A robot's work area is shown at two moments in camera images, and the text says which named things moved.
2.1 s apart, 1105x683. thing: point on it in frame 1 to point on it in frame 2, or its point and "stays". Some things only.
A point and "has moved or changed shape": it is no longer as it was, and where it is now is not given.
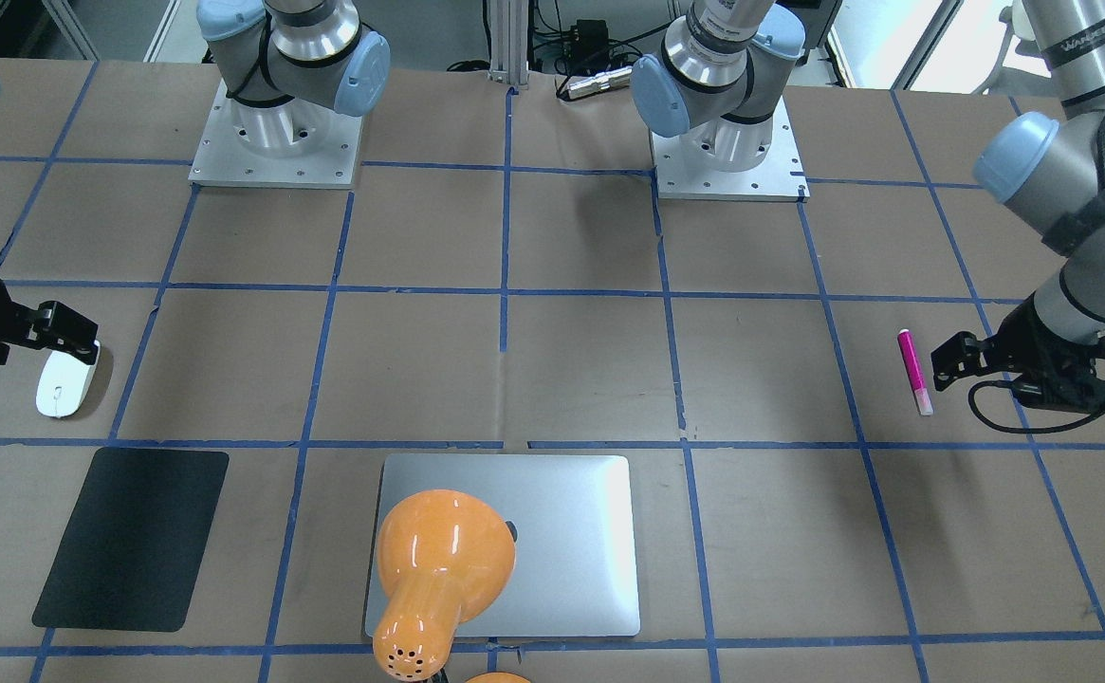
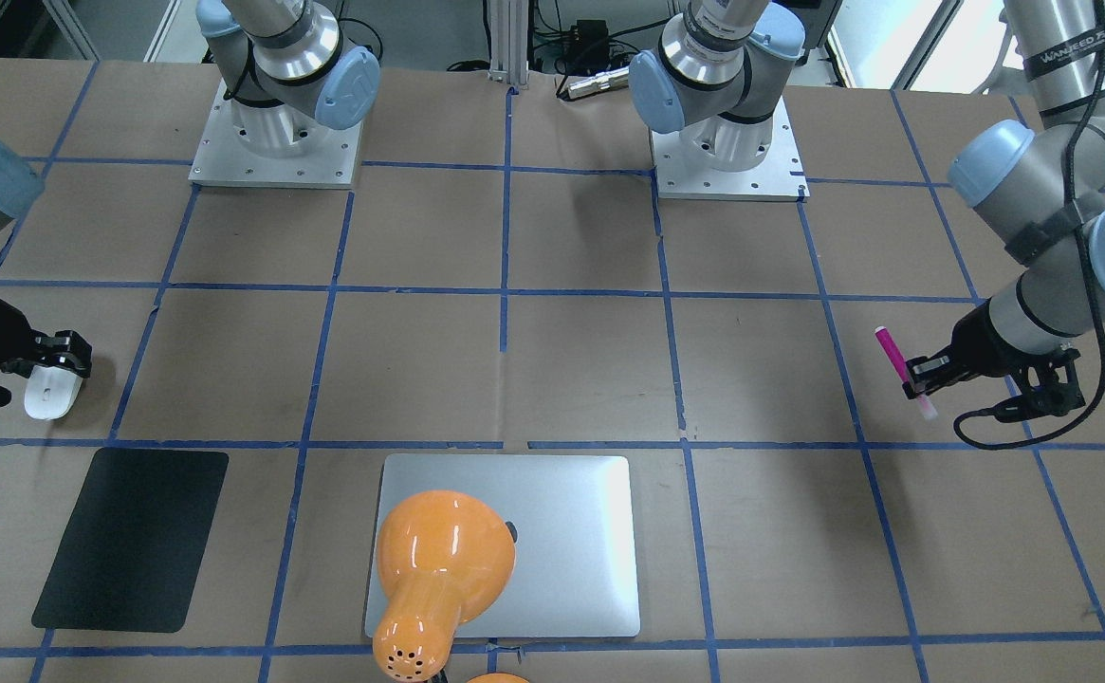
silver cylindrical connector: [611, 79] stays
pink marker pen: [911, 361] has moved or changed shape
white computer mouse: [64, 383] has moved or changed shape
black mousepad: [132, 551] stays
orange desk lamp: [443, 558] stays
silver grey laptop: [574, 523] stays
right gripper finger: [66, 331] to [65, 346]
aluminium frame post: [509, 26] stays
